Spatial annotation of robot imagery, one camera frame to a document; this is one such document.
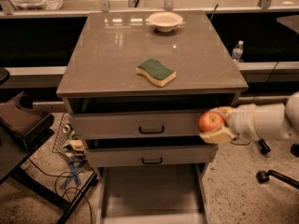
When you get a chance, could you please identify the black office chair base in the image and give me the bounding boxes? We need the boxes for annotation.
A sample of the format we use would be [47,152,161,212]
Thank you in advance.
[256,144,299,189]

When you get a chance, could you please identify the green yellow sponge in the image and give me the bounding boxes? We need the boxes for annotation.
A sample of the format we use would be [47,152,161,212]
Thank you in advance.
[135,59,177,88]

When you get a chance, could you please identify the dark brown chair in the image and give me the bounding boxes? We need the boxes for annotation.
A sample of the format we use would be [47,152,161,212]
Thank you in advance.
[0,67,98,224]

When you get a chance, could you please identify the wire mesh basket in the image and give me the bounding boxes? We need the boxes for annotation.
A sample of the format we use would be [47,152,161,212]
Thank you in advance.
[52,114,72,155]

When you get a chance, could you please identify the top grey drawer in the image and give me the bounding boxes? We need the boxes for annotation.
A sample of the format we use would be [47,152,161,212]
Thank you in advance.
[69,110,202,139]

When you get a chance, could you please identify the red apple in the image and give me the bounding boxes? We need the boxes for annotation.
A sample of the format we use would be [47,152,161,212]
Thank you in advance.
[198,111,225,133]

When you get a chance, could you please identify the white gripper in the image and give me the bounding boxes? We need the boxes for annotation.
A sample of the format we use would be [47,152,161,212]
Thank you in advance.
[199,104,256,144]

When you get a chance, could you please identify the open bottom grey drawer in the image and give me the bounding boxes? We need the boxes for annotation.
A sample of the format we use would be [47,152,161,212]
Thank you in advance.
[96,164,211,224]

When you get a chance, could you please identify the grey drawer cabinet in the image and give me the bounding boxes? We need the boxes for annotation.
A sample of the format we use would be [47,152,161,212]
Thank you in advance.
[57,11,247,224]

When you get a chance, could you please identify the blue tape strips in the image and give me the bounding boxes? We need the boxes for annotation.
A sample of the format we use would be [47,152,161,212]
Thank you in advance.
[60,162,84,189]

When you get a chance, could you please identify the black table leg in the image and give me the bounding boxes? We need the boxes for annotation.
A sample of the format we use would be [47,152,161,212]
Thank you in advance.
[258,139,271,155]

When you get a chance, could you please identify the white bowl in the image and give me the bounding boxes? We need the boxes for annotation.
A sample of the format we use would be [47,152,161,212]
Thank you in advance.
[149,12,183,33]

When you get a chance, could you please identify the clear plastic water bottle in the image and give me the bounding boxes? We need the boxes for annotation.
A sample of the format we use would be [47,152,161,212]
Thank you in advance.
[232,40,244,62]

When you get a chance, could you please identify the middle grey drawer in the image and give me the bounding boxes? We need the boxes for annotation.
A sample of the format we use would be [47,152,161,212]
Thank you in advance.
[86,145,218,167]

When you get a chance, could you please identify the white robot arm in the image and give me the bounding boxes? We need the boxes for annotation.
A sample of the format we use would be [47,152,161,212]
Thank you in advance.
[198,92,299,144]

